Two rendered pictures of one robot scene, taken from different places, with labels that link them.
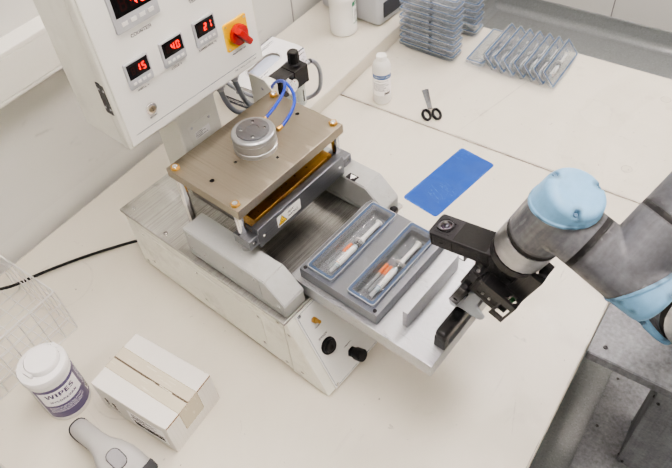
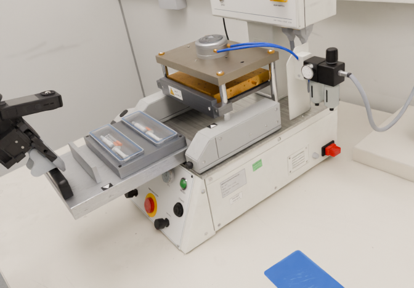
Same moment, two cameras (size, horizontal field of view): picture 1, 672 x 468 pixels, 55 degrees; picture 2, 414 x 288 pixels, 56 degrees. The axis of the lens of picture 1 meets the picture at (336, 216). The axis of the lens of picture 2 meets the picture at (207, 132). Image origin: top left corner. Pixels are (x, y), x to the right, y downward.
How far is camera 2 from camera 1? 1.40 m
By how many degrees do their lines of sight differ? 78
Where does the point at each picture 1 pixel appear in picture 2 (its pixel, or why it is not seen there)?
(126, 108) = not seen: outside the picture
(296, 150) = (198, 64)
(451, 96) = not seen: outside the picture
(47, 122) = (320, 30)
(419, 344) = not seen: hidden behind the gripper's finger
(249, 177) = (182, 55)
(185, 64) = not seen: outside the picture
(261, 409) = not seen: hidden behind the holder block
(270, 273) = (144, 100)
